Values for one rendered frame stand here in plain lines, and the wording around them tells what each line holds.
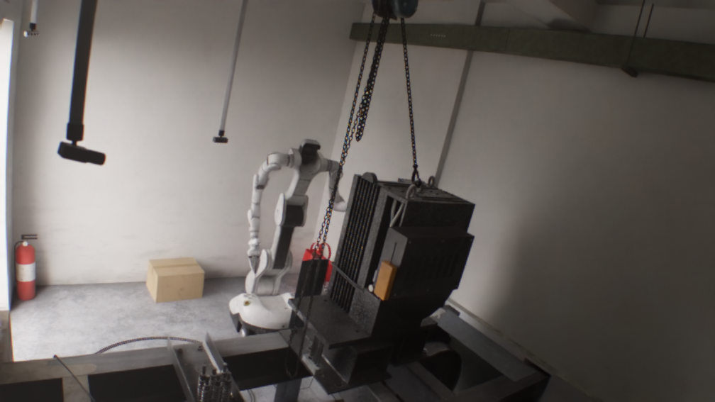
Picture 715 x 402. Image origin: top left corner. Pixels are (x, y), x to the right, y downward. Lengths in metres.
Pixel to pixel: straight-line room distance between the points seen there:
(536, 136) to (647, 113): 0.69
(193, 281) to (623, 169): 3.32
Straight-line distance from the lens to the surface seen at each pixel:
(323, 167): 2.99
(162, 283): 3.86
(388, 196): 2.05
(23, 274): 3.89
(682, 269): 2.59
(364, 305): 2.20
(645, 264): 2.64
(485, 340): 3.06
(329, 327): 2.19
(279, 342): 2.44
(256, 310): 3.29
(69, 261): 4.11
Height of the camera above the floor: 2.02
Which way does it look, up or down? 14 degrees down
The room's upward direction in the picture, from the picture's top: 13 degrees clockwise
